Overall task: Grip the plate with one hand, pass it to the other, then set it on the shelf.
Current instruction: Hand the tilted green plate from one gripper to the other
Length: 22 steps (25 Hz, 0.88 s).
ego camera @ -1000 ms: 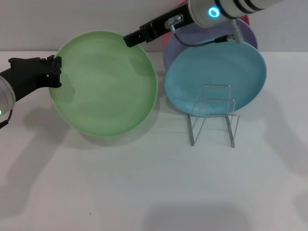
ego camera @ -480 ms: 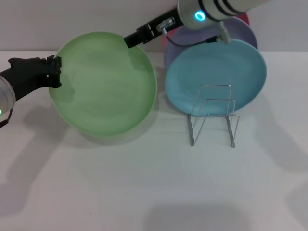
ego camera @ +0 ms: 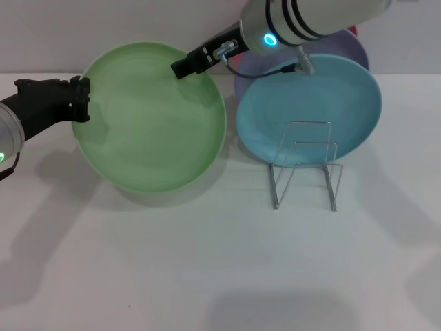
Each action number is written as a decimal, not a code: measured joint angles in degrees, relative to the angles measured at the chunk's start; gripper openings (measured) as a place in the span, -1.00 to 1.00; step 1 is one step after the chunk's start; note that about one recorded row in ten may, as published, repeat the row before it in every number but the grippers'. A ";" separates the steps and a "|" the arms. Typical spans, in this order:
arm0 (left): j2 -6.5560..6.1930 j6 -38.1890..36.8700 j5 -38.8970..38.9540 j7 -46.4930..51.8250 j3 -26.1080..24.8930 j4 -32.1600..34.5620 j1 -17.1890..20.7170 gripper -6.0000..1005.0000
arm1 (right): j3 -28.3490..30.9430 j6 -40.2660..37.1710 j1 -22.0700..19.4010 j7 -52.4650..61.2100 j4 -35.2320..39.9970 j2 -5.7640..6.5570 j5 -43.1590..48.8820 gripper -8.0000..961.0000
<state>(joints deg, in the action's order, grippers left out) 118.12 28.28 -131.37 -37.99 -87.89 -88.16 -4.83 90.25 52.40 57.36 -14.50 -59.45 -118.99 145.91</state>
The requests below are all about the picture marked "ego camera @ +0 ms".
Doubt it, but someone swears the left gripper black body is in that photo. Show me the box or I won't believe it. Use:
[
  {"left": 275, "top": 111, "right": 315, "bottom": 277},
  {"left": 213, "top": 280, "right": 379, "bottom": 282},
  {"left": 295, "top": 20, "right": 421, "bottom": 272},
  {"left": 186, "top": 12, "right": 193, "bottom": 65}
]
[{"left": 1, "top": 79, "right": 72, "bottom": 142}]

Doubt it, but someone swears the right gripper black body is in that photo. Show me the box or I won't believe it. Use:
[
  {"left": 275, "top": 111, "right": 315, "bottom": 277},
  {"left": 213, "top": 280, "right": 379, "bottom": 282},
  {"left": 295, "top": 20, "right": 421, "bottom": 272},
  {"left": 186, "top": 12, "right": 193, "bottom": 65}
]
[{"left": 201, "top": 22, "right": 247, "bottom": 68}]

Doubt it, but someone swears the green plastic plate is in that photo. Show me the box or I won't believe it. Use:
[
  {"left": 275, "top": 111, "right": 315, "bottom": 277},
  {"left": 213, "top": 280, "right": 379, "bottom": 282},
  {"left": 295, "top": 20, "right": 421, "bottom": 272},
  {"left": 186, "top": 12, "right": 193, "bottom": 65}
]
[{"left": 71, "top": 41, "right": 227, "bottom": 200}]

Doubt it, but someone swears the light blue plastic plate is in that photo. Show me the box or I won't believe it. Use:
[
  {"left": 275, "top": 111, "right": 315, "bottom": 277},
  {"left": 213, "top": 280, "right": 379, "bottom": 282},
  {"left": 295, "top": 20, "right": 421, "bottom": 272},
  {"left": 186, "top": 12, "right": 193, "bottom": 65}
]
[{"left": 236, "top": 54, "right": 382, "bottom": 169}]

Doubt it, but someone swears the purple plastic plate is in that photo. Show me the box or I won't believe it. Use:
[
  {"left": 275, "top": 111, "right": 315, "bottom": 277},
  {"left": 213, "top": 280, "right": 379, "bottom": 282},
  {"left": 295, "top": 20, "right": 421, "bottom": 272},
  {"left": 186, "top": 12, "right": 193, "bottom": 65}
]
[{"left": 234, "top": 29, "right": 370, "bottom": 101}]

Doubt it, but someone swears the red plastic plate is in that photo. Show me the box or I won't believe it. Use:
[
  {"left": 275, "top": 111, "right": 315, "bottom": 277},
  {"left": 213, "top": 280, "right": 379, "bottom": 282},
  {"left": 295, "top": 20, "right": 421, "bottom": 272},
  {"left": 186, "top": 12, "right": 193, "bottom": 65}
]
[{"left": 229, "top": 26, "right": 359, "bottom": 70}]

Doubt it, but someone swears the thin black cable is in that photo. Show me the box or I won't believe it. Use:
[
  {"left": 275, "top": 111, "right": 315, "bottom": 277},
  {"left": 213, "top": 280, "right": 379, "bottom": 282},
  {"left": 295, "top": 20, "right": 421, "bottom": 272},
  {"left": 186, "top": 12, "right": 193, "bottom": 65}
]
[{"left": 0, "top": 151, "right": 21, "bottom": 182}]

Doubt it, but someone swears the chrome wire plate rack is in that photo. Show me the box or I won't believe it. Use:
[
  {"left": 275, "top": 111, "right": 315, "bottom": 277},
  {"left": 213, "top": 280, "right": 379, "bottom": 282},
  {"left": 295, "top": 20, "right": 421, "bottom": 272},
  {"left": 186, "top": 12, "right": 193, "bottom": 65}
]
[{"left": 268, "top": 120, "right": 344, "bottom": 211}]

